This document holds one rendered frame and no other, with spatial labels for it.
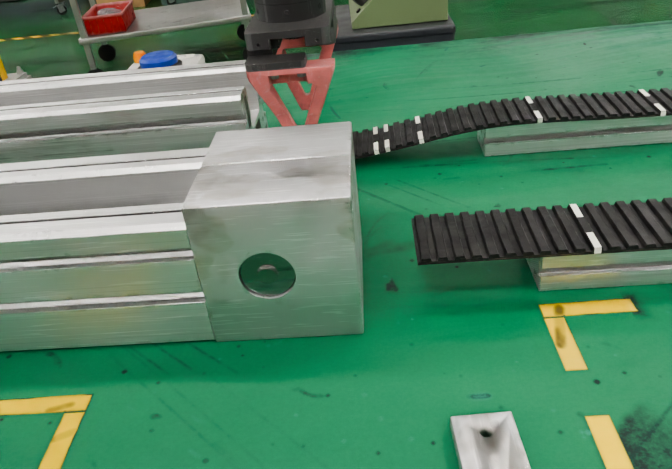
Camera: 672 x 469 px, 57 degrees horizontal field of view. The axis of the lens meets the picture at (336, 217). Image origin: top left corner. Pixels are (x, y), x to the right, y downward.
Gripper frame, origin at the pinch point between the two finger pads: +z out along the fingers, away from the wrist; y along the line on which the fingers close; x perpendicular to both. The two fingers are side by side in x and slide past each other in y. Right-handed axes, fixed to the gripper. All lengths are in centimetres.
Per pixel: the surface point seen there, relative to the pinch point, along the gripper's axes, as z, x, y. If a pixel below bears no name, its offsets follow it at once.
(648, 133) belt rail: 3.2, 29.5, 1.8
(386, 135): 2.4, 7.1, 0.0
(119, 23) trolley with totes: 52, -123, -271
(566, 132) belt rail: 2.8, 22.7, 1.2
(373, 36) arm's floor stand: 5.0, 6.6, -41.3
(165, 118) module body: -2.9, -10.7, 5.0
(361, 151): 3.0, 4.8, 1.6
